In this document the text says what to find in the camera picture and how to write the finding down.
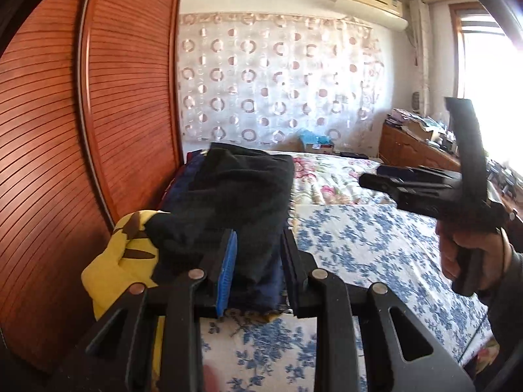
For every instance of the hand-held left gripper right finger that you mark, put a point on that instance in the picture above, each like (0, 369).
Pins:
(292, 277)

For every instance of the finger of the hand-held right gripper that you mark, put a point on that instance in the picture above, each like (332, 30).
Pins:
(468, 151)
(412, 188)

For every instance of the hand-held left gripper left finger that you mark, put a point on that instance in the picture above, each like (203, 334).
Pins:
(226, 277)

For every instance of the black printed t-shirt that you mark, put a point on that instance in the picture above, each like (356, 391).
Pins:
(237, 196)

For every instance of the person's right forearm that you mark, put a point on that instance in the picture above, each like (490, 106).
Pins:
(506, 310)

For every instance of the person's right hand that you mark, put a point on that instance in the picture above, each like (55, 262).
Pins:
(496, 259)

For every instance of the person's left hand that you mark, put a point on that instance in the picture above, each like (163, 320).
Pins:
(211, 379)

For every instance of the long wooden cabinet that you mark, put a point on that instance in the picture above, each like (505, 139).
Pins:
(412, 151)

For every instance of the open cardboard box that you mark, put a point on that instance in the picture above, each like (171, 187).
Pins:
(423, 131)

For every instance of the pile of folded fabrics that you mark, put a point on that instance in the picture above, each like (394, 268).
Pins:
(404, 117)

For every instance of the small grey desk fan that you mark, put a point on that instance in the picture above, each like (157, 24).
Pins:
(415, 101)

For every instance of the pink floral quilt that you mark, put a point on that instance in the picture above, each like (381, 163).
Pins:
(327, 175)

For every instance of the wooden framed window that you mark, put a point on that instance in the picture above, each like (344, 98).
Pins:
(482, 57)

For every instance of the small cardboard box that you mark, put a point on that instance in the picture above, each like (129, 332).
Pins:
(320, 147)

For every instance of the navy blanket with medallion lining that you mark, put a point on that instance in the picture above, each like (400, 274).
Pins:
(184, 179)

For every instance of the tied floral window curtain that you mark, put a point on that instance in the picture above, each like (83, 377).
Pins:
(420, 49)

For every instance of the yellow plush toy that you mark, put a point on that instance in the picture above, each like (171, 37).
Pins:
(106, 277)

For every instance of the sheer circle patterned curtain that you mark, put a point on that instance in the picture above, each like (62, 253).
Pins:
(278, 81)

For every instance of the wooden louvered wardrobe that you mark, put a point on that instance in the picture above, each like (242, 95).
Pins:
(61, 130)

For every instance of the beige wall air conditioner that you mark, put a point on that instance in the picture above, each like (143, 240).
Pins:
(367, 2)

